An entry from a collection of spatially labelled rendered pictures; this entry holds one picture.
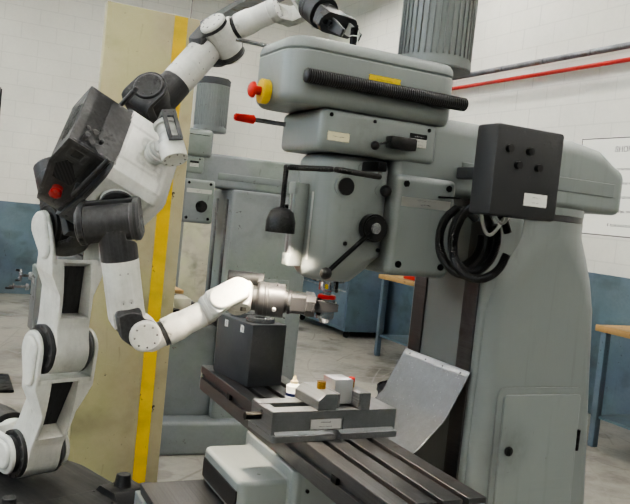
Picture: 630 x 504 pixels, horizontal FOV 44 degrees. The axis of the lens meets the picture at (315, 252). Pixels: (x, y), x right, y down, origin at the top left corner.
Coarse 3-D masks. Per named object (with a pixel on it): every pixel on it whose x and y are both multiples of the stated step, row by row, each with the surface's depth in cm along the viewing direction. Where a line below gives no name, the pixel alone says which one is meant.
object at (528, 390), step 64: (448, 256) 217; (512, 256) 205; (576, 256) 213; (448, 320) 215; (512, 320) 205; (576, 320) 215; (512, 384) 206; (576, 384) 216; (448, 448) 210; (512, 448) 206; (576, 448) 216
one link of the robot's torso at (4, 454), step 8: (0, 424) 236; (8, 424) 237; (0, 432) 229; (0, 440) 226; (8, 440) 224; (0, 448) 225; (8, 448) 224; (0, 456) 225; (8, 456) 223; (0, 464) 225; (8, 464) 223; (8, 472) 224
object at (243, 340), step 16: (224, 320) 243; (240, 320) 235; (256, 320) 232; (272, 320) 234; (224, 336) 242; (240, 336) 234; (256, 336) 229; (272, 336) 233; (224, 352) 242; (240, 352) 233; (256, 352) 230; (272, 352) 233; (224, 368) 241; (240, 368) 233; (256, 368) 230; (272, 368) 234; (256, 384) 231; (272, 384) 234
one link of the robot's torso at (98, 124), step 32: (96, 96) 195; (128, 96) 201; (64, 128) 195; (96, 128) 190; (128, 128) 197; (64, 160) 189; (96, 160) 188; (128, 160) 192; (64, 192) 198; (96, 192) 191; (128, 192) 191; (160, 192) 196
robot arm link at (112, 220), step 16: (96, 208) 183; (112, 208) 183; (128, 208) 183; (96, 224) 181; (112, 224) 182; (128, 224) 182; (96, 240) 184; (112, 240) 182; (128, 240) 184; (112, 256) 183; (128, 256) 184
